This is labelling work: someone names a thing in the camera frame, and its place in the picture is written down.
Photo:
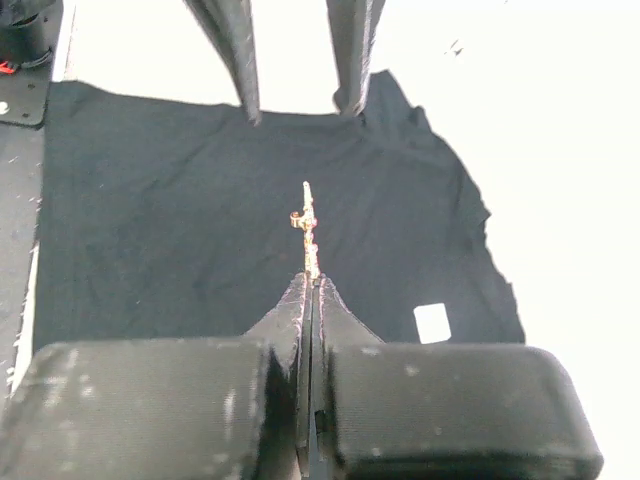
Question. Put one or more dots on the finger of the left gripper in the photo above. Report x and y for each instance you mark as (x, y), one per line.
(353, 25)
(228, 24)

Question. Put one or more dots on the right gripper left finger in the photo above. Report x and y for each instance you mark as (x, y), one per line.
(279, 388)

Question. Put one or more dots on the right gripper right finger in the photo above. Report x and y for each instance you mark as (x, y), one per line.
(344, 356)

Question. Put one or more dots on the red gold brooch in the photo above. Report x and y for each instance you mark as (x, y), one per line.
(306, 222)

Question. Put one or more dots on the black t-shirt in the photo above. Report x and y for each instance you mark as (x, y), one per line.
(163, 219)

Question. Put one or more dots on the white paper label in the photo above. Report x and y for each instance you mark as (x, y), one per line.
(432, 323)

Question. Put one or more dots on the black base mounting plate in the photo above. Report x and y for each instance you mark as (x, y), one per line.
(24, 98)

